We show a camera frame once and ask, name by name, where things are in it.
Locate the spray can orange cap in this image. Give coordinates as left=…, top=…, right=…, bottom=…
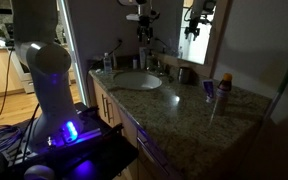
left=212, top=72, right=234, bottom=117

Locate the black power cable with plug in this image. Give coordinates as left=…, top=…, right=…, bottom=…
left=107, top=38, right=124, bottom=58

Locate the chrome sink faucet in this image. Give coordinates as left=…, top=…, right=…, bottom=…
left=153, top=57, right=175, bottom=84

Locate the coiled blue red cable bundle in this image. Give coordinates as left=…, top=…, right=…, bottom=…
left=0, top=124, right=24, bottom=158

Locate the broom with green handle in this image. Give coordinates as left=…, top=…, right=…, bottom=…
left=263, top=40, right=288, bottom=122

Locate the wood framed wall mirror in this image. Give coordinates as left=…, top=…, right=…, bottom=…
left=157, top=0, right=234, bottom=80

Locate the grey round knob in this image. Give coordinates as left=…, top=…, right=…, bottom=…
left=23, top=164, right=56, bottom=180

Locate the black robot cart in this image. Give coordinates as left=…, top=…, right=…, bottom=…
left=0, top=101, right=139, bottom=180

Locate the wooden vanity cabinet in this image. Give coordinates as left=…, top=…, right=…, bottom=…
left=89, top=73, right=185, bottom=180

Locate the soap pump dispenser bottle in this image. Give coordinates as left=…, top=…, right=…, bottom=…
left=146, top=49, right=155, bottom=71

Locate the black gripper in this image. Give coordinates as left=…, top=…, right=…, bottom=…
left=137, top=14, right=154, bottom=45

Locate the metal cabinet door handle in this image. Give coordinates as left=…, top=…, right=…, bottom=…
left=105, top=99, right=115, bottom=125
left=100, top=93, right=108, bottom=118

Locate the metal cup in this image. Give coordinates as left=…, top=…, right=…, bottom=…
left=177, top=66, right=194, bottom=85

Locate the white kitchen oven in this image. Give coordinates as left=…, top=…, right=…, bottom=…
left=9, top=49, right=36, bottom=95

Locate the toothpaste tube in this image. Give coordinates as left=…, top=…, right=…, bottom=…
left=201, top=79, right=216, bottom=104

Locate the clear water bottle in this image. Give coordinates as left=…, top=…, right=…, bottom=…
left=103, top=51, right=113, bottom=75

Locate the white door frame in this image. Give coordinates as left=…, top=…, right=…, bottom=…
left=57, top=0, right=89, bottom=107

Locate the white oval sink basin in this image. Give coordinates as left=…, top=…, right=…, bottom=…
left=113, top=71, right=163, bottom=92

